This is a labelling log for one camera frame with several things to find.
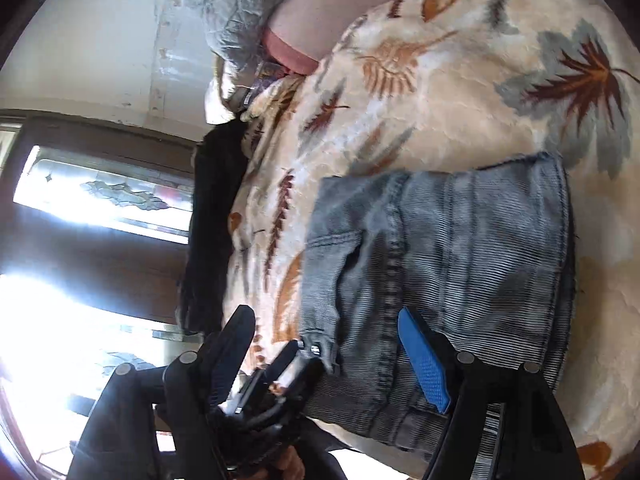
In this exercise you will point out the black cloth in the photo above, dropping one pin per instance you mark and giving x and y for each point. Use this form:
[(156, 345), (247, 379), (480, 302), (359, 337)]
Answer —
[(215, 210)]

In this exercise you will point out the grey-blue denim pants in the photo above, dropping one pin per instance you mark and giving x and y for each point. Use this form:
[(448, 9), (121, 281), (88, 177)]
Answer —
[(475, 240)]

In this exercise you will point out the grey quilted pillow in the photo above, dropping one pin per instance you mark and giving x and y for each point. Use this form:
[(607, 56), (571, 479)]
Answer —
[(235, 10)]

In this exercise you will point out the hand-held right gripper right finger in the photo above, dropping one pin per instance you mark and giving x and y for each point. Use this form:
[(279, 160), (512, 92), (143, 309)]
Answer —
[(425, 360)]

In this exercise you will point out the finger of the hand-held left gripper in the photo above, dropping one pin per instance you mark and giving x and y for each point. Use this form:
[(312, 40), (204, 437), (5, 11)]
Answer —
[(300, 375), (272, 375)]

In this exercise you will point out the cream leaf-print blanket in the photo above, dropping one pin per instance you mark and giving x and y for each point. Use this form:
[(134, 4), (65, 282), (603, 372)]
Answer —
[(450, 85)]

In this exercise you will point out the wooden door with glass panes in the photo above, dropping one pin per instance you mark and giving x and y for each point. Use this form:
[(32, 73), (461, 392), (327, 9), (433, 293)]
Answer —
[(100, 255)]

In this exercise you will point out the white cloth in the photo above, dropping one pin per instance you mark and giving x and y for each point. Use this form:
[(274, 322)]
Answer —
[(222, 95)]

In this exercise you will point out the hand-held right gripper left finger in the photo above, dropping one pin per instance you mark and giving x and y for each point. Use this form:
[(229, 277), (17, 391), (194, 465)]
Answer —
[(225, 375)]

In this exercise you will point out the person's left hand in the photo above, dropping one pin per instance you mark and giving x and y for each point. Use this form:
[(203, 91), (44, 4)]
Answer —
[(290, 466)]

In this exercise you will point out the pink bedsheet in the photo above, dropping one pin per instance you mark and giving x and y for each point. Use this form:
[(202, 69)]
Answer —
[(325, 10)]

